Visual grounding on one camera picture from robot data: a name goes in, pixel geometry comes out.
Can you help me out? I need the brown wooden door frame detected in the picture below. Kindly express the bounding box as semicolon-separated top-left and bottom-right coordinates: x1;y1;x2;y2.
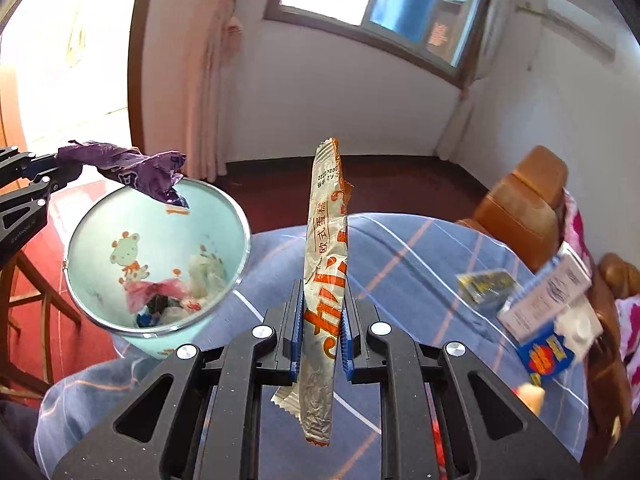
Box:
127;0;173;168

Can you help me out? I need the yellow sponge piece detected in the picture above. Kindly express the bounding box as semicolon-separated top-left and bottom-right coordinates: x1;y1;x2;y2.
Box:
517;384;546;416

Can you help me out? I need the white and blue milk carton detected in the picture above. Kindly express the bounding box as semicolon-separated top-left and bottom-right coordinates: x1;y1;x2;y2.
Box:
497;242;603;388

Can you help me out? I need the light teal cartoon bin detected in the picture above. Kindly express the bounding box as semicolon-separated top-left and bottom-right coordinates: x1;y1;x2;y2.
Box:
65;177;251;361

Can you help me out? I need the brown leather armchair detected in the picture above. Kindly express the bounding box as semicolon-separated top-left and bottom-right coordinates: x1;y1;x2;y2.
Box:
457;146;571;273
587;252;640;461

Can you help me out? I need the blue plaid tablecloth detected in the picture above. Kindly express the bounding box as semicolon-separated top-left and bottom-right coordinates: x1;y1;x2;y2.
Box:
35;212;591;480

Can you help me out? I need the long pink curtain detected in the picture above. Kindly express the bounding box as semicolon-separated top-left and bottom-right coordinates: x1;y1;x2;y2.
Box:
187;0;288;182

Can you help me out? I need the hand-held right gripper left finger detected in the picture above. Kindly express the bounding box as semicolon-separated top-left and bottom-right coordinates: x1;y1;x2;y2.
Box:
52;277;305;480

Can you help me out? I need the purple wrapper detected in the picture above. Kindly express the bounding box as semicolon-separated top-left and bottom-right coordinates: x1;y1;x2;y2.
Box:
55;141;191;208

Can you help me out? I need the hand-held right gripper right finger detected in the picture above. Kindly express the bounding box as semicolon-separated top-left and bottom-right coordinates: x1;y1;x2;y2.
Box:
340;290;583;480

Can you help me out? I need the brown framed window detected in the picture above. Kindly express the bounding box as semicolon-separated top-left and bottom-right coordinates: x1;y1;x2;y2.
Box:
265;0;498;86

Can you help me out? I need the small yellow black packet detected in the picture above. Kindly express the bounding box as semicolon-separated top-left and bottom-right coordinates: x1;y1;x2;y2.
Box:
456;270;518;306

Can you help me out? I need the red plastic bag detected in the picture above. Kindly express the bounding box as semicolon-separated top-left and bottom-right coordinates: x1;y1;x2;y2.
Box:
429;407;447;463

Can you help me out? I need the orange wooden door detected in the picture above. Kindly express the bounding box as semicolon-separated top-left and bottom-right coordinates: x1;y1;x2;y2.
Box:
0;105;23;161

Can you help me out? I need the pink curtain tassel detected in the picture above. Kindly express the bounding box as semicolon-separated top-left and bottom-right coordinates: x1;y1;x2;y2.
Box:
210;0;242;57

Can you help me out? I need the long silver orange wrapper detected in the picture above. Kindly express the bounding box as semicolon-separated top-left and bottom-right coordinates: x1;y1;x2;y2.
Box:
270;137;353;447

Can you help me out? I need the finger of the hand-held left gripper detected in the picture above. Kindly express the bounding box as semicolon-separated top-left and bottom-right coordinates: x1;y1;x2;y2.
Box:
0;145;58;182
0;164;83;267

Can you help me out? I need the red paper window decoration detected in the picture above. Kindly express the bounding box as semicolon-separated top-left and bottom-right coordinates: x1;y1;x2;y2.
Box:
427;22;451;49

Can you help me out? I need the narrow pink curtain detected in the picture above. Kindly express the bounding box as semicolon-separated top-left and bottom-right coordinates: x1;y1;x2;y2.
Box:
435;0;526;161

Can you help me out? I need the wooden chair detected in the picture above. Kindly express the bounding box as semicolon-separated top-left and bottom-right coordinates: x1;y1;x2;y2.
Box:
0;247;83;398

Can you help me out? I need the pink plastic wrapper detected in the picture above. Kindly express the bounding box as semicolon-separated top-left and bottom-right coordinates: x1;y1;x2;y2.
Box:
124;279;188;315

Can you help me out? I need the white plastic wrapper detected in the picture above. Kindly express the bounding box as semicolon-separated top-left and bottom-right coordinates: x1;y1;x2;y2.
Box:
187;254;229;307

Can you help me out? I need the white air conditioner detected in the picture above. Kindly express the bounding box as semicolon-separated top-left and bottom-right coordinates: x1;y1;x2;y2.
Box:
546;0;617;58

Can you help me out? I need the pink floral blanket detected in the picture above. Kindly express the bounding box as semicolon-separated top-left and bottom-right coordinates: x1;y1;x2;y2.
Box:
562;190;640;361

